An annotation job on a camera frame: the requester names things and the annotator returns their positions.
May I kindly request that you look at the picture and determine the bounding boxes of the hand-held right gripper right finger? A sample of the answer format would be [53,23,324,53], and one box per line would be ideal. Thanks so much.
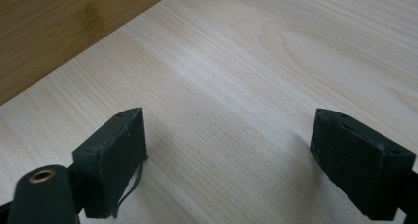
[309,108,417,222]

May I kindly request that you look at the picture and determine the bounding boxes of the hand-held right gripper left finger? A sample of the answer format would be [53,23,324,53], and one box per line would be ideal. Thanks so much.
[71,107,149,219]

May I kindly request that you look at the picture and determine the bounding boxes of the brown wooden board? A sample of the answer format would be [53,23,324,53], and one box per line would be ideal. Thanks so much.
[0,0,181,107]

